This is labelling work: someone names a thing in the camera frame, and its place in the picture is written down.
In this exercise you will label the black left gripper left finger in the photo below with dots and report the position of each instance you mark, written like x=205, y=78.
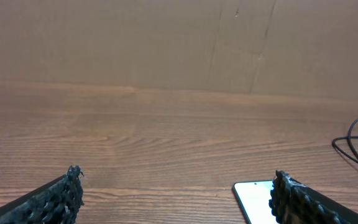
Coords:
x=57, y=202

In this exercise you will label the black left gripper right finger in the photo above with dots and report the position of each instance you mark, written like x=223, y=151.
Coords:
x=293, y=202

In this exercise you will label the Samsung Galaxy smartphone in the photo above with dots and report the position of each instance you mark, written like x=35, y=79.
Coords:
x=253, y=199

